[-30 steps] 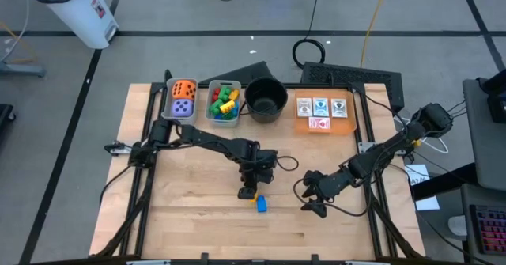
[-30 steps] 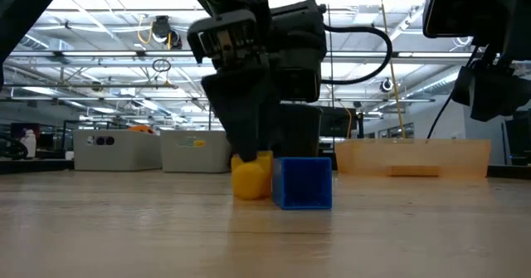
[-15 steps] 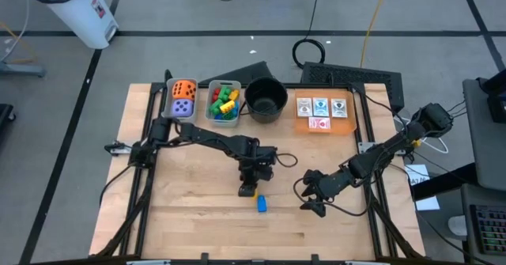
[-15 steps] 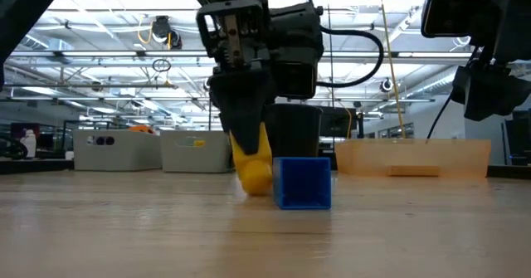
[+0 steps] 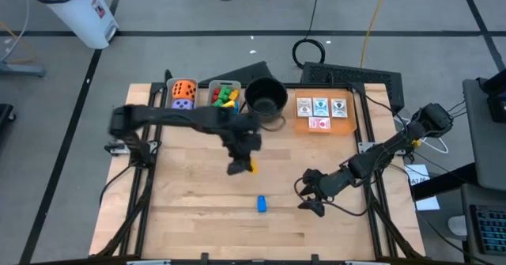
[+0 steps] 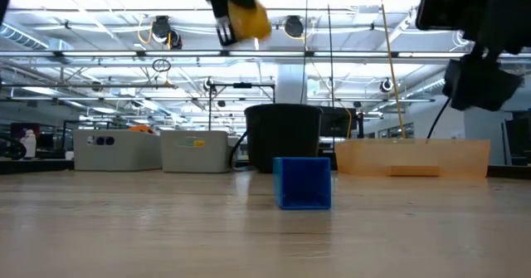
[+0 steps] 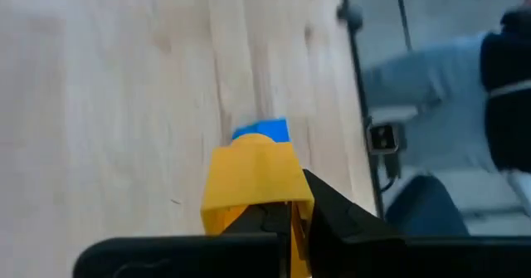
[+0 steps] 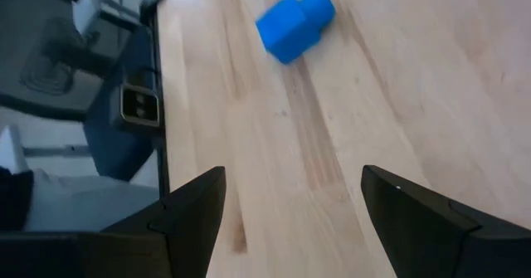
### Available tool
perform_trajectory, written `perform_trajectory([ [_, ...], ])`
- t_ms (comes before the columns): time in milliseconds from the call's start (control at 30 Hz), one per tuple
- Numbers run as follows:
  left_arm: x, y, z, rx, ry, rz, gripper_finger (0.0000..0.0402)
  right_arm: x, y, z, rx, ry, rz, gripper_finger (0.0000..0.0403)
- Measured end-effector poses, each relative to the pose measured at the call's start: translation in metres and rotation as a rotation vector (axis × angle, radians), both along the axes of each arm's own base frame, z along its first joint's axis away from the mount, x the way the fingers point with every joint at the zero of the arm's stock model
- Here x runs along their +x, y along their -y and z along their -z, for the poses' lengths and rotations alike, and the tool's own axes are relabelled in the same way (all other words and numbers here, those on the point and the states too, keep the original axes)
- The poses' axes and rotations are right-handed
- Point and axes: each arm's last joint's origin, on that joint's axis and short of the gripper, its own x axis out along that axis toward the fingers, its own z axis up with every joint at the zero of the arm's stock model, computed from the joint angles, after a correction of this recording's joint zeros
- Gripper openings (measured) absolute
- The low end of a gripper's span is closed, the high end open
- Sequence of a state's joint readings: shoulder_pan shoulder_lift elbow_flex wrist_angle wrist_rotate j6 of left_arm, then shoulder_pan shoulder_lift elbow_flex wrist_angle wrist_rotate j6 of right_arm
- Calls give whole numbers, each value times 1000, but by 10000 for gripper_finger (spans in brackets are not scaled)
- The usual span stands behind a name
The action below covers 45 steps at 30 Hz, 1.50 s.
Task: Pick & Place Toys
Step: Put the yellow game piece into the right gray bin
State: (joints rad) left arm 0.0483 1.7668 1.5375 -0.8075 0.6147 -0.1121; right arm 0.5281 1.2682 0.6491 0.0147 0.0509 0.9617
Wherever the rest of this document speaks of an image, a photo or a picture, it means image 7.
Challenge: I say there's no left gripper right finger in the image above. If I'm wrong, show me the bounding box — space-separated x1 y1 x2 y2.
302 168 407 278

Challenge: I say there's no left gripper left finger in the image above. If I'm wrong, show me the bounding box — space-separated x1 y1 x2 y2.
225 201 292 237

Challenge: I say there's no yellow toy block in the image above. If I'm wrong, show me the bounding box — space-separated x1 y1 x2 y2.
200 132 316 278

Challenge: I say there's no blue toy block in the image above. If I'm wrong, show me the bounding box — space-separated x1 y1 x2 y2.
231 117 291 144

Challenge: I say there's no black table clamp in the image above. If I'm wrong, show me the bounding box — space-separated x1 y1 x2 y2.
366 122 402 179

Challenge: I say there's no person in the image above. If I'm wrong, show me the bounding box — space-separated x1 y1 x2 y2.
360 0 531 237

